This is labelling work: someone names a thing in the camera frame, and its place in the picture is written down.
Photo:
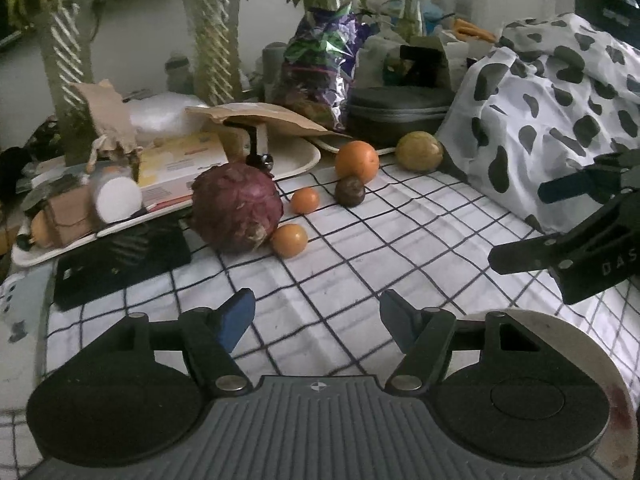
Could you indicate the black zip case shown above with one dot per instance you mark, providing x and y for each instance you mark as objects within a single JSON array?
[{"x": 397, "y": 110}]

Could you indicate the black flat device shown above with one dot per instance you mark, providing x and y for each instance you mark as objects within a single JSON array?
[{"x": 120, "y": 260}]

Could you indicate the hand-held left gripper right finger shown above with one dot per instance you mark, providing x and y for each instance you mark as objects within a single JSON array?
[{"x": 397, "y": 320}]

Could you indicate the white tray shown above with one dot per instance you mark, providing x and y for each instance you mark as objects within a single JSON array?
[{"x": 295, "y": 157}]

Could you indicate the small orange tangerine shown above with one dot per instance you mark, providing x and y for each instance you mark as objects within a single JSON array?
[
  {"x": 305, "y": 200},
  {"x": 289, "y": 240}
]

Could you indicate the brown paper bag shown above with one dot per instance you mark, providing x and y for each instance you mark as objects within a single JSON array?
[{"x": 107, "y": 115}]

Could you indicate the dark purple passion fruit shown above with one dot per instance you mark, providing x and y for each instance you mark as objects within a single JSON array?
[{"x": 349, "y": 190}]

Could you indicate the checked white tablecloth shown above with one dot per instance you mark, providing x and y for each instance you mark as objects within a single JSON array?
[{"x": 350, "y": 260}]

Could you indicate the white cylinder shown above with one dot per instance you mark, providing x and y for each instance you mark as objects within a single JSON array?
[{"x": 117, "y": 197}]

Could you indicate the small cardboard box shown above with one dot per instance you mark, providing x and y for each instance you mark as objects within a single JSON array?
[{"x": 70, "y": 215}]

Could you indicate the orange snack packet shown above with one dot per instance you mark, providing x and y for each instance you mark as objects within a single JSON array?
[{"x": 470, "y": 30}]

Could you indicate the grey jar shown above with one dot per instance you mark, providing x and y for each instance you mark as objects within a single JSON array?
[{"x": 275, "y": 65}]

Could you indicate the cow print blanket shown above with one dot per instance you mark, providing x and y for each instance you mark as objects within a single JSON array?
[{"x": 540, "y": 100}]

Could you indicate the large orange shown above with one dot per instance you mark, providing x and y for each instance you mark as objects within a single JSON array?
[{"x": 356, "y": 161}]

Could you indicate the brown cardboard envelope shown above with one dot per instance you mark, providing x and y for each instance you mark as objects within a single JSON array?
[{"x": 255, "y": 117}]

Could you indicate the black clamp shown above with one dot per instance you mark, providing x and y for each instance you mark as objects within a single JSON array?
[{"x": 259, "y": 142}]

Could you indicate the yellow flat box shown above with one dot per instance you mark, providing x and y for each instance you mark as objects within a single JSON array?
[{"x": 180, "y": 160}]

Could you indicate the white floral plate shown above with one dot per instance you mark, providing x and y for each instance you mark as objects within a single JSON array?
[{"x": 617, "y": 410}]

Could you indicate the glass vase with stems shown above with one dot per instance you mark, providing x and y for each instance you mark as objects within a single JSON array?
[{"x": 412, "y": 5}]

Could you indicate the striped green vase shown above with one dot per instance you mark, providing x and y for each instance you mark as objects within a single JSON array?
[
  {"x": 212, "y": 35},
  {"x": 65, "y": 85}
]

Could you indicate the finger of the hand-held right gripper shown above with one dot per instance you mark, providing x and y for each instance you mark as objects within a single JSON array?
[
  {"x": 530, "y": 256},
  {"x": 555, "y": 192}
]

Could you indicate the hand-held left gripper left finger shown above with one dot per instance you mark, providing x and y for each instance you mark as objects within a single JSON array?
[{"x": 237, "y": 317}]

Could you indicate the red cabbage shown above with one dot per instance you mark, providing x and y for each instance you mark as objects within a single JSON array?
[{"x": 235, "y": 210}]

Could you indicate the small brown egg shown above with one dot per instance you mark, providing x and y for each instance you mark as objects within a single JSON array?
[{"x": 40, "y": 230}]

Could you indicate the yellow-green mango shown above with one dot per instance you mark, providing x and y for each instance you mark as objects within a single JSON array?
[{"x": 419, "y": 151}]

